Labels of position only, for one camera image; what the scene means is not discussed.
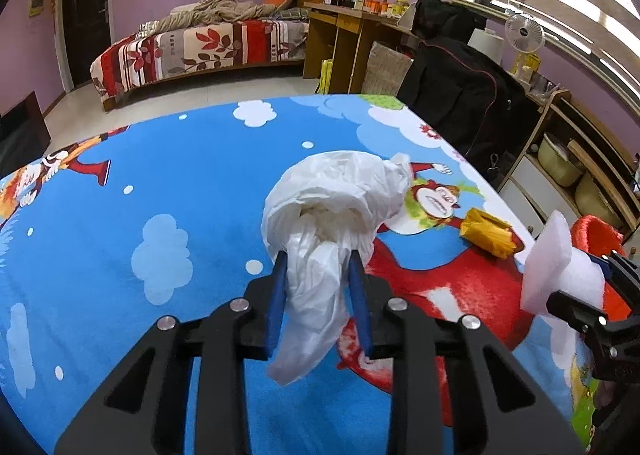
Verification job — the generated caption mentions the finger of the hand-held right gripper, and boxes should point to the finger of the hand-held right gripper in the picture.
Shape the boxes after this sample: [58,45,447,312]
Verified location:
[590,250,640,308]
[546,289,640,341]

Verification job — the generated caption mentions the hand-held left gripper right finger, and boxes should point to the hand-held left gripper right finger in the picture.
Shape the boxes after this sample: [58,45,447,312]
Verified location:
[349,251,584,455]

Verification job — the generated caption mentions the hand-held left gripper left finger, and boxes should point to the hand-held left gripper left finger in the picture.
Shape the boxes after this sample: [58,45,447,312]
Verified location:
[54,251,290,455]

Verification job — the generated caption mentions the red lined waste bin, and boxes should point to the red lined waste bin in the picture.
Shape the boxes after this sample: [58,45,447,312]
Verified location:
[572,215,640,322]

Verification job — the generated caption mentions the large white foam sheet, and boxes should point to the large white foam sheet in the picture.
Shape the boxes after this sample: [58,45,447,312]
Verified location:
[520,210,608,386]

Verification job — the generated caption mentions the white plastic bag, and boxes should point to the white plastic bag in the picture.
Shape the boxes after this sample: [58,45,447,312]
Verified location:
[261,150,413,386]

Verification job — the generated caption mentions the beige lidded pot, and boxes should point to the beige lidded pot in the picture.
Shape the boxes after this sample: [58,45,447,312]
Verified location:
[575,170,626,228]
[537,132,586,188]

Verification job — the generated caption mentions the yellow foil packet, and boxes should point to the yellow foil packet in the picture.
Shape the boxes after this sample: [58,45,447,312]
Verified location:
[460,208,518,258]

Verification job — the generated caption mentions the wooden shelf unit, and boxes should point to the wooden shelf unit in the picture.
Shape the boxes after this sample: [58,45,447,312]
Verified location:
[497,88,640,241]

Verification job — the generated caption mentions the blue cartoon printed blanket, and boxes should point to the blue cartoon printed blanket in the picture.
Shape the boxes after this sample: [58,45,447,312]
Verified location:
[0,92,606,455]

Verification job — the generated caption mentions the yellow box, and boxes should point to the yellow box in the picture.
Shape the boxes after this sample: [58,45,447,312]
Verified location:
[511,52,543,79]

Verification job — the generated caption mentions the large black bag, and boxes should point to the large black bag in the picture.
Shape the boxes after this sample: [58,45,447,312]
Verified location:
[395,35,541,181]

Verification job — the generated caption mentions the yellow bag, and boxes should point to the yellow bag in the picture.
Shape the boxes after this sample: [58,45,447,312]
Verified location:
[318,59,335,95]

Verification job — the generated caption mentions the woven beige basket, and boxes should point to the woven beige basket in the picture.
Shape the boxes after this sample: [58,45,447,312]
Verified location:
[362,41,413,96]

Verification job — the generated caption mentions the white desk fan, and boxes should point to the white desk fan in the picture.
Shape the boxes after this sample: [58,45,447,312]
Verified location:
[505,12,546,71]

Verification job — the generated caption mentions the white paper roll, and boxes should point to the white paper roll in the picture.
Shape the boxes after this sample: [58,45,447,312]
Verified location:
[467,29,505,71]

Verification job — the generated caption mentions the bed with floral bedding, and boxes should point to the bed with floral bedding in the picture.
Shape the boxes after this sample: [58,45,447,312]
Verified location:
[90,15,313,111]

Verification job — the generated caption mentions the wooden desk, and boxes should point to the wooden desk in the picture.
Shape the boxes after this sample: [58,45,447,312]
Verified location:
[302,0,421,95]

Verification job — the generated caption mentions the beige rumpled blanket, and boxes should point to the beige rumpled blanket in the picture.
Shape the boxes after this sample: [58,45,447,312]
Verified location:
[140,0,278,33]

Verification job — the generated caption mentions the black backpack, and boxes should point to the black backpack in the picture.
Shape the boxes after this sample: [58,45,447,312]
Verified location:
[412,0,488,43]

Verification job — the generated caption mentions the row of small bottles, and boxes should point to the row of small bottles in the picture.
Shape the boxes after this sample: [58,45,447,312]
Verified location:
[325,0,416,16]

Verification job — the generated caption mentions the dark wooden side table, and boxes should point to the dark wooden side table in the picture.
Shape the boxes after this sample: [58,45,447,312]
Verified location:
[0,91,52,156]

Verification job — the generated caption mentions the dark brown door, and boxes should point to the dark brown door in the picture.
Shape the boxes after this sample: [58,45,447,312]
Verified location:
[57,0,112,88]

